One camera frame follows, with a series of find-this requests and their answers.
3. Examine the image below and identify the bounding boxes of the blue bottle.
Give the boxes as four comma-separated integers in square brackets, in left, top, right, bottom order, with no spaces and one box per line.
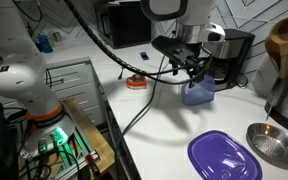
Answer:
[37,33,54,54]

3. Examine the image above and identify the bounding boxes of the wooden board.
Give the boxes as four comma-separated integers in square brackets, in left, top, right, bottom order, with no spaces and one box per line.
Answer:
[63,96,116,176]

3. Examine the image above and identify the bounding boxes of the purple plastic lid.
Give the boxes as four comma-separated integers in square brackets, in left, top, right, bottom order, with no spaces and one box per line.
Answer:
[187,129,263,180]

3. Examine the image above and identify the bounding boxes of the teal power cable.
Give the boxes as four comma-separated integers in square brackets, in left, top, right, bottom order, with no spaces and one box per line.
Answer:
[112,54,169,180]

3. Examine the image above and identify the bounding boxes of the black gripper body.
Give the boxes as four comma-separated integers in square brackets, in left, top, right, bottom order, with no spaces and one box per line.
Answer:
[170,45,214,76]

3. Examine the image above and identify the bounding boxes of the metal spoon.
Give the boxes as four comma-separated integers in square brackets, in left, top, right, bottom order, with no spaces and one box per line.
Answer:
[117,65,126,81]

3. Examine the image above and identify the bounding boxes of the white kitchen base cabinet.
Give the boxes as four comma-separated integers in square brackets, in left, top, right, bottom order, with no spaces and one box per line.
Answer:
[40,56,107,128]

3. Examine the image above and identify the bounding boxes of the steel strainer bowl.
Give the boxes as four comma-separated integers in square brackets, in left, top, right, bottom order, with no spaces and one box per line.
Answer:
[246,122,288,166]

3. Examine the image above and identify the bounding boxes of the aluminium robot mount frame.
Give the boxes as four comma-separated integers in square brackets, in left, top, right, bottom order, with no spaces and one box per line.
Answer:
[17,133,102,180]

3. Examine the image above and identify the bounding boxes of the small grey cup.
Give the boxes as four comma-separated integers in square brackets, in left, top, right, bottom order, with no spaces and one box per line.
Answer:
[52,31,64,43]

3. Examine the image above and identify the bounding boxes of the thin black appliance cord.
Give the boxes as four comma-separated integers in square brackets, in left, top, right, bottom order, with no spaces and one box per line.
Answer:
[235,73,250,90]

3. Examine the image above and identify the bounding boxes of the thin black hanging cable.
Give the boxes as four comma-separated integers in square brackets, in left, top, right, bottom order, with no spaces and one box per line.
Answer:
[12,0,44,23]

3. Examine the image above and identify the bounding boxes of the clear lunch box blue lid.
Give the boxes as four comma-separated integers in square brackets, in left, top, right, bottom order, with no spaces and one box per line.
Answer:
[180,74,216,107]

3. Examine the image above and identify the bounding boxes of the orange heart cookie cutter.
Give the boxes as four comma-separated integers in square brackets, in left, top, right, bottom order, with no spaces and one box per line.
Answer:
[125,73,148,90]

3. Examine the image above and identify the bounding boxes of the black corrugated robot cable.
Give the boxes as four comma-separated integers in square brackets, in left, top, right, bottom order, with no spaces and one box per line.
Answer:
[63,0,215,86]

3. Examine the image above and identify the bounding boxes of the red handled clamp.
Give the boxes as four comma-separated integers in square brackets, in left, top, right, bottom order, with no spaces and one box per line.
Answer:
[84,152,101,176]

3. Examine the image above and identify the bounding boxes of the wooden ladle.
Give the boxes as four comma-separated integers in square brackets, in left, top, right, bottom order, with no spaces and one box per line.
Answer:
[264,16,288,80]

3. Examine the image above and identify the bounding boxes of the black microwave oven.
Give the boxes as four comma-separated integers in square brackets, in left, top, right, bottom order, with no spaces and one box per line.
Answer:
[93,1,153,50]

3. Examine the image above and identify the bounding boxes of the black coffee maker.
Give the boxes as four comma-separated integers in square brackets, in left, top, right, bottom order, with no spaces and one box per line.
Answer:
[202,28,257,93]

